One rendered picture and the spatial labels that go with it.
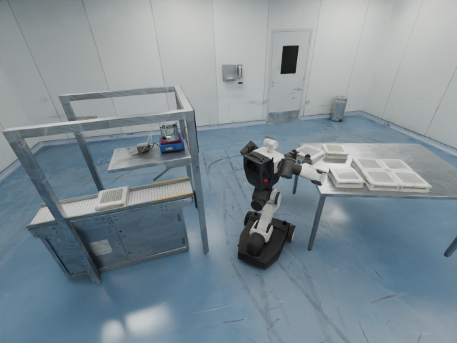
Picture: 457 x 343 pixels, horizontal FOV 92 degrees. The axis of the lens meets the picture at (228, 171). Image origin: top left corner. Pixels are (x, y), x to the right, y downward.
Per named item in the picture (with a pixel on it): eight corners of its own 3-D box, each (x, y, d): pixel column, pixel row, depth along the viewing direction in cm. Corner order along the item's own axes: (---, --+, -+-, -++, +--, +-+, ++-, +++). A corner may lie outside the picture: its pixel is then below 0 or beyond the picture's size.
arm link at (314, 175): (331, 173, 168) (304, 163, 167) (324, 188, 171) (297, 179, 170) (325, 170, 180) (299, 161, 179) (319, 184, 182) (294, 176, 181)
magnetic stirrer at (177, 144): (182, 140, 205) (181, 131, 200) (185, 150, 187) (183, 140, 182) (160, 143, 200) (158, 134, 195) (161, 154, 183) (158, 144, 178)
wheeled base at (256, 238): (275, 278, 216) (277, 256, 199) (228, 257, 238) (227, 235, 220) (291, 233, 264) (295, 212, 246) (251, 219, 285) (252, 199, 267)
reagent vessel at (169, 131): (179, 133, 196) (175, 112, 186) (180, 139, 184) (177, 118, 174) (161, 135, 193) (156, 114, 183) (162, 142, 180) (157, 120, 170)
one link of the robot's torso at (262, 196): (262, 213, 193) (264, 197, 184) (249, 209, 198) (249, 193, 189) (273, 195, 214) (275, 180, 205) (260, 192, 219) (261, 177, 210)
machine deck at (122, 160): (185, 143, 210) (185, 139, 208) (191, 161, 179) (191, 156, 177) (115, 152, 196) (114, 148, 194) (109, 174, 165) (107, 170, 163)
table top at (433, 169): (417, 145, 282) (418, 143, 281) (500, 201, 190) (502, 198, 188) (297, 144, 295) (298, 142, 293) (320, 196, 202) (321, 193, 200)
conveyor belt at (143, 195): (190, 184, 229) (190, 180, 227) (194, 199, 209) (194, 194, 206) (41, 212, 199) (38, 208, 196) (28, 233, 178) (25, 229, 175)
